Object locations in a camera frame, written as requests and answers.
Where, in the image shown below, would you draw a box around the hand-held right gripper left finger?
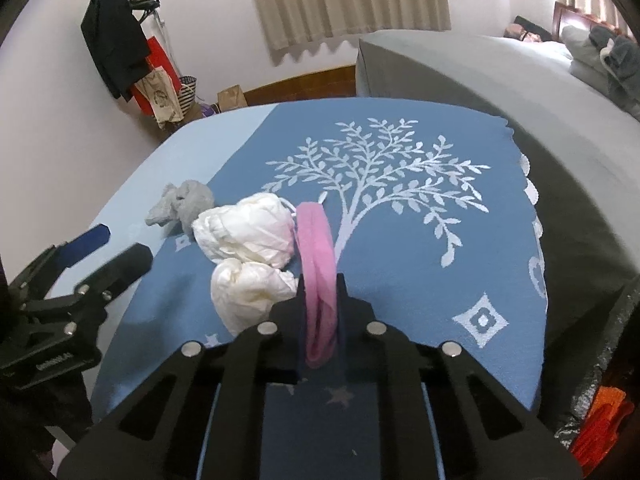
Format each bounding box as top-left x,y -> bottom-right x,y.
57,275 -> 308,480

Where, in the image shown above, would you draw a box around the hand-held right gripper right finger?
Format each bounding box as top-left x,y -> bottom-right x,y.
336,274 -> 583,480

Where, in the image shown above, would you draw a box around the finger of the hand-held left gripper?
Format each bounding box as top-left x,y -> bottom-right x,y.
7,224 -> 111,306
22,243 -> 154,337

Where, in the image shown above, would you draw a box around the pink cloth band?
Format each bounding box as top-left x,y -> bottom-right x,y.
292,201 -> 342,368

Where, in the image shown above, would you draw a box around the orange knitted cloth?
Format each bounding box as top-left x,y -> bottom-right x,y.
570,407 -> 626,467

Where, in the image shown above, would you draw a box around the white crumpled tissue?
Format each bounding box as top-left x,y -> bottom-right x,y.
210,259 -> 300,338
191,192 -> 296,268

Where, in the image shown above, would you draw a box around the blue tree-print tablecloth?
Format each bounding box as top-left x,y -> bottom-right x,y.
90,99 -> 551,480

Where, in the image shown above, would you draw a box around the grey crumpled cloth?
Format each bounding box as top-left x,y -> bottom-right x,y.
145,180 -> 216,236

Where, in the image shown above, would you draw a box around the beige tote bag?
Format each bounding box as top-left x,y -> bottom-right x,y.
135,66 -> 185,128

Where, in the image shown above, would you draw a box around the striped bag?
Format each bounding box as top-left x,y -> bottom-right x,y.
176,76 -> 198,121

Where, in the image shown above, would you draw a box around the small brown cardboard box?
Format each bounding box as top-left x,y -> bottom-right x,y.
216,85 -> 247,111

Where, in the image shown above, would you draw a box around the black hanging clothes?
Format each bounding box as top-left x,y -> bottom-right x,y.
80,0 -> 151,101

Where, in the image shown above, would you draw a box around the white lace table trim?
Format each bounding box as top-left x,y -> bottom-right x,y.
517,152 -> 550,306

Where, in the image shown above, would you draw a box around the black metal stand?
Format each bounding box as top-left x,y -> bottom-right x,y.
125,0 -> 167,23

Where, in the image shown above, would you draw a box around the grey bed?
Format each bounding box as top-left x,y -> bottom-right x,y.
355,29 -> 640,356

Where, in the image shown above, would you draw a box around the small orange cloth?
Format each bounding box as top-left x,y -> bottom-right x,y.
592,385 -> 632,418

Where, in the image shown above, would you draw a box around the wide beige curtain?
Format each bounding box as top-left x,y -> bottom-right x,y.
242,0 -> 452,53

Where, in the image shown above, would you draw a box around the pink item on bed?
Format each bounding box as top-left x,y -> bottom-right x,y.
504,24 -> 546,43

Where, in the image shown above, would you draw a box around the grey pillow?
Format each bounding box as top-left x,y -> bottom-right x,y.
570,57 -> 640,106
560,25 -> 608,63

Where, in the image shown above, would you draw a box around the black item on bed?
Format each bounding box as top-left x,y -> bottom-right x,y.
512,15 -> 553,41

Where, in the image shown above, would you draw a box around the dark grey clothing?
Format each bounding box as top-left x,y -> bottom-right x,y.
589,24 -> 640,121

